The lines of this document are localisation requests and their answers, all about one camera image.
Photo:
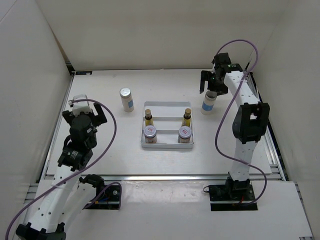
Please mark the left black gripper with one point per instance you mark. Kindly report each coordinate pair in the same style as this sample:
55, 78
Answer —
100, 118

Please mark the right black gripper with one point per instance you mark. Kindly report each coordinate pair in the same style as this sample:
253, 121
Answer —
205, 75

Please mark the tall white bottle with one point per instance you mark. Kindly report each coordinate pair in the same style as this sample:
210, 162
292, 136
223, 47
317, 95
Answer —
208, 102
126, 99

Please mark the small yellow bottle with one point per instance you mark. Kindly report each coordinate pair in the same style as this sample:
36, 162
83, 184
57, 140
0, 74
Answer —
148, 118
187, 117

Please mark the short spice jar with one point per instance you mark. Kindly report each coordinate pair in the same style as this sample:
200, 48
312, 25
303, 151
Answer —
185, 135
150, 134

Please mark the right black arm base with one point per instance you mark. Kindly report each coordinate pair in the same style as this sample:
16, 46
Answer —
221, 201

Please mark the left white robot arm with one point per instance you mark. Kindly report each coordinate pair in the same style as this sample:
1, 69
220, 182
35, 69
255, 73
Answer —
70, 193

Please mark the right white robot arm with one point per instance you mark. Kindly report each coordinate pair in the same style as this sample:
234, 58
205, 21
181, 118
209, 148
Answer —
249, 125

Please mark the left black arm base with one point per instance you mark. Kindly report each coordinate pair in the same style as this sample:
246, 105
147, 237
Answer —
109, 198

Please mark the left blue corner label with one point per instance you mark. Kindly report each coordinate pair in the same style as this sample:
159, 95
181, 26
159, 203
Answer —
83, 73

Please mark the white metal organizer tray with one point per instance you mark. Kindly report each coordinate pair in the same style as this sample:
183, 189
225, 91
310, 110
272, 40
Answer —
167, 119

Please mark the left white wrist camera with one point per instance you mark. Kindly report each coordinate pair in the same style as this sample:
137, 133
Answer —
82, 107

